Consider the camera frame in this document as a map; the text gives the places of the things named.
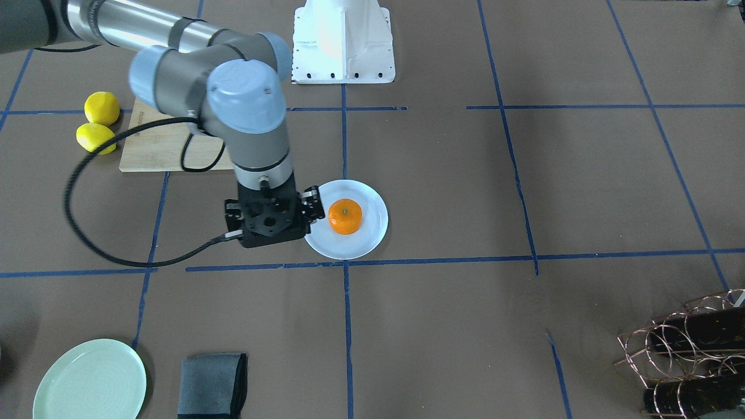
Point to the green plate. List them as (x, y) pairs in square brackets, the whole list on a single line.
[(101, 378)]

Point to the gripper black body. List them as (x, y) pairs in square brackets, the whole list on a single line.
[(311, 205)]

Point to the dark glass bottle middle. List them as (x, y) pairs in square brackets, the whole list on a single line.
[(715, 332)]

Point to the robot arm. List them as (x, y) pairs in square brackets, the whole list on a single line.
[(227, 84)]

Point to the orange fruit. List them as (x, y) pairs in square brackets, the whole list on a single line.
[(345, 216)]

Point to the light blue plate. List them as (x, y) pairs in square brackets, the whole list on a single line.
[(374, 226)]

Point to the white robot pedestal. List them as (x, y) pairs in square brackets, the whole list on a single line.
[(342, 42)]

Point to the yellow lemon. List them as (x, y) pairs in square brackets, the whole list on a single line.
[(102, 108), (90, 136)]

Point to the copper wire bottle rack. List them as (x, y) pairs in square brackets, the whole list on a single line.
[(652, 368)]

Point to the wooden cutting board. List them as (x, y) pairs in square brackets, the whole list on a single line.
[(159, 150)]

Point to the dark grey folded cloth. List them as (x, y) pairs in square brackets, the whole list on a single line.
[(213, 386)]

